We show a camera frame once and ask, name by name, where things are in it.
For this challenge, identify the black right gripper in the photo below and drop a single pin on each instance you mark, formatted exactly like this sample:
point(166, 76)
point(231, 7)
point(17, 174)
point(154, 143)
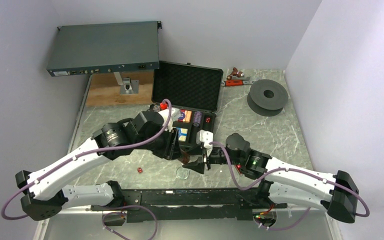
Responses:
point(197, 166)

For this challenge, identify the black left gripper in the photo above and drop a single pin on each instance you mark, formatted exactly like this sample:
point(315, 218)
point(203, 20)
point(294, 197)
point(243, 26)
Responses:
point(174, 151)

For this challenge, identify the brown poker chip stack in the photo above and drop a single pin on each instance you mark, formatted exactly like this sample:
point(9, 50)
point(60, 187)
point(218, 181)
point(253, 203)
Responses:
point(185, 157)

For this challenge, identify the black poker set case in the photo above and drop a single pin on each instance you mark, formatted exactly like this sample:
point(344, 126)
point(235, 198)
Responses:
point(189, 87)

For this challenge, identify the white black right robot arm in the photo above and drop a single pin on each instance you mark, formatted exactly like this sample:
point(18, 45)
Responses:
point(280, 182)

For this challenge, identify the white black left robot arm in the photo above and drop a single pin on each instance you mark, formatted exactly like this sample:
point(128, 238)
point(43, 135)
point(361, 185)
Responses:
point(48, 191)

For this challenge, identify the blue card deck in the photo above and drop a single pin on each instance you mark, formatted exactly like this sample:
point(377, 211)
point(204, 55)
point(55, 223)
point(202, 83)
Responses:
point(182, 134)

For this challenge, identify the clear round dealer disc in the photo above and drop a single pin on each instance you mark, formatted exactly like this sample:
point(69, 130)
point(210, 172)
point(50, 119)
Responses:
point(182, 173)

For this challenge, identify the orange card deck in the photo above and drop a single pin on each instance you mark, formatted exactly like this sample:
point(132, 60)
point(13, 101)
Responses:
point(185, 116)

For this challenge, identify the red black triangle button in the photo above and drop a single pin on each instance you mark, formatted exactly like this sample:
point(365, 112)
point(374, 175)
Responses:
point(238, 167)

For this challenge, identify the purple poker chip stack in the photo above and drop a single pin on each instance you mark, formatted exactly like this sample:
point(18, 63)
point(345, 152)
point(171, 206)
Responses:
point(197, 117)

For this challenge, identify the red grey clamp tool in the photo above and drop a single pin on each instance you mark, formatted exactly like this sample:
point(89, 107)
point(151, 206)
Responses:
point(233, 82)

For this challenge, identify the black filament spool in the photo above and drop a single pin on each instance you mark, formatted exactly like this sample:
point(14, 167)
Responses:
point(267, 97)

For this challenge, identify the brown wooden board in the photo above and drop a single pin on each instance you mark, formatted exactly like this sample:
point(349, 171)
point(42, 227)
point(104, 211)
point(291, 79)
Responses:
point(104, 89)

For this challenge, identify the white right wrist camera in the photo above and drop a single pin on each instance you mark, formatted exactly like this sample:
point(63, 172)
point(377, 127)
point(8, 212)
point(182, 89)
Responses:
point(204, 138)

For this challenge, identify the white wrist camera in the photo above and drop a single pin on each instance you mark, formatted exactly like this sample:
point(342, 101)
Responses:
point(169, 113)
point(204, 138)

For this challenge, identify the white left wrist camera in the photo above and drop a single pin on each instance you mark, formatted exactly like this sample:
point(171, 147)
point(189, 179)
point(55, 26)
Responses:
point(169, 113)

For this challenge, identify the grey metal bracket stand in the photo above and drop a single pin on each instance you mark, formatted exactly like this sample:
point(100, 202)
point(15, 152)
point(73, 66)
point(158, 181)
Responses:
point(127, 85)

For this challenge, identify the grey rack network switch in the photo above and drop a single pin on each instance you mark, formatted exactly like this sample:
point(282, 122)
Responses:
point(105, 48)

